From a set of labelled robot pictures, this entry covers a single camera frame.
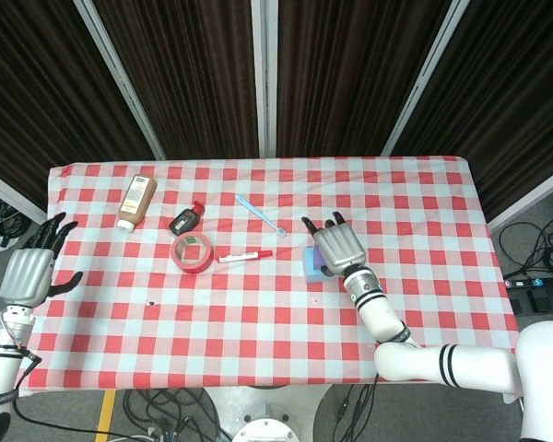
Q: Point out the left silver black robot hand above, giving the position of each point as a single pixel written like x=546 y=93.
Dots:
x=27 y=276

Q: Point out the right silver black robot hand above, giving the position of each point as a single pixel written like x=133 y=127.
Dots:
x=341 y=248

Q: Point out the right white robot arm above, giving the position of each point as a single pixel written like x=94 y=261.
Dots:
x=465 y=364

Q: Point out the large blue foam cube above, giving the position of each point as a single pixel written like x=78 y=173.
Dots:
x=311 y=271

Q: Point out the light blue toothbrush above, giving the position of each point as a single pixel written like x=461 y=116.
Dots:
x=258 y=214

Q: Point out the red white marker pen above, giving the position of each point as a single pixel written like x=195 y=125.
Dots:
x=239 y=257

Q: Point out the red white checkered tablecloth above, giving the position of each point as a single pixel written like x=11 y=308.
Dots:
x=258 y=322

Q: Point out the brown bottle white cap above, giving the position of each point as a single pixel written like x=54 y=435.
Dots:
x=136 y=202

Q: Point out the red tape roll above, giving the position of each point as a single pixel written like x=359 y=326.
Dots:
x=194 y=270

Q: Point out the small black bottle red cap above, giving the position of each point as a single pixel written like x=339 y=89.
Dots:
x=183 y=222

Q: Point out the dark brown curtain panel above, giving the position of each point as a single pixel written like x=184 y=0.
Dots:
x=350 y=69
x=511 y=92
x=189 y=69
x=41 y=92

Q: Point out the black foot pedal unit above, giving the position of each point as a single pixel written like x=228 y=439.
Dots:
x=541 y=301

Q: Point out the white partition base rail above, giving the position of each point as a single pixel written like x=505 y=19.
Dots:
x=14 y=195
x=530 y=198

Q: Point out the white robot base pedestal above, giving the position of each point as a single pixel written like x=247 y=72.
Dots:
x=267 y=400

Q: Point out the white partition frame post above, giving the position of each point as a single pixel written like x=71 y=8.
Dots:
x=122 y=78
x=423 y=78
x=263 y=78

